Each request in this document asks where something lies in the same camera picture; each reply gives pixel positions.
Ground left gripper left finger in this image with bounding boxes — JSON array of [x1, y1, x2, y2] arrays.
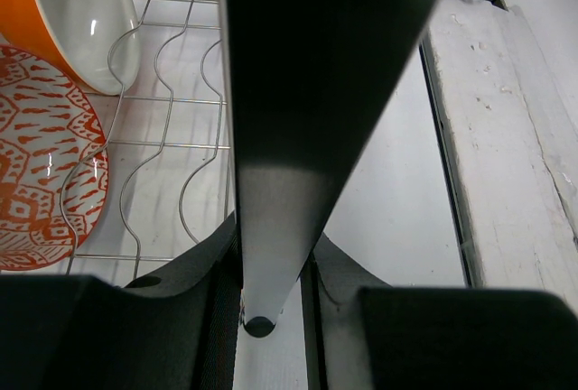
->
[[1, 217, 241, 389]]

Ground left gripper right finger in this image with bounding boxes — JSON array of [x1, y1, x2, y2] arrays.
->
[[301, 237, 577, 389]]

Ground steel two-tier dish rack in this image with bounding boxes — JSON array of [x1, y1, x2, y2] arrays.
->
[[58, 0, 469, 339]]

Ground red patterned bowl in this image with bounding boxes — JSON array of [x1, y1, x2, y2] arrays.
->
[[1, 44, 108, 271]]

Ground white bowl pink rim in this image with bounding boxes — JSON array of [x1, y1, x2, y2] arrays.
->
[[1, 0, 141, 95]]

